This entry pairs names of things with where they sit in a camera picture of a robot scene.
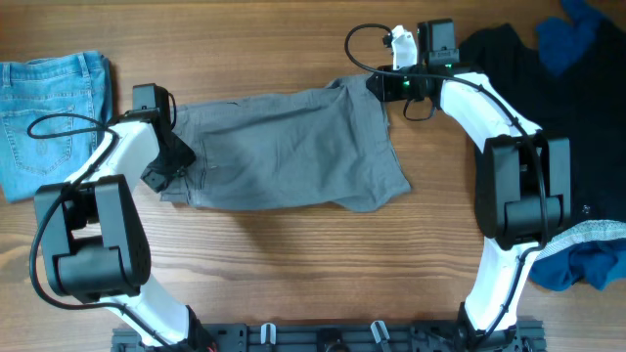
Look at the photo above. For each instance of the grey shorts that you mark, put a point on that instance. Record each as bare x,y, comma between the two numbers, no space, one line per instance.
274,151

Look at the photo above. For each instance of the dark blue garment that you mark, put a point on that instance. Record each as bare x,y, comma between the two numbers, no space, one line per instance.
592,251

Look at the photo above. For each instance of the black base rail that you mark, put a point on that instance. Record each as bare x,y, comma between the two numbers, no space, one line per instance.
419,336

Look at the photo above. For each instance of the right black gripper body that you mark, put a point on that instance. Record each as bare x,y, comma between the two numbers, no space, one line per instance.
380,86

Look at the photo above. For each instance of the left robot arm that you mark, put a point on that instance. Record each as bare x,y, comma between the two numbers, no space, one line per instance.
90,250

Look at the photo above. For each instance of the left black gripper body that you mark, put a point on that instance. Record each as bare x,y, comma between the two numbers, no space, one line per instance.
166,166

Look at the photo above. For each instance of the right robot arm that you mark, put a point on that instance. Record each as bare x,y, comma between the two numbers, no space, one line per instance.
522,182

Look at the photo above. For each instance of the black garment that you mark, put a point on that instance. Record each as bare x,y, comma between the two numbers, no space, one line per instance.
586,104

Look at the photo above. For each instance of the folded light blue jeans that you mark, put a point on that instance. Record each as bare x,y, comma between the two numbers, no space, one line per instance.
46,106

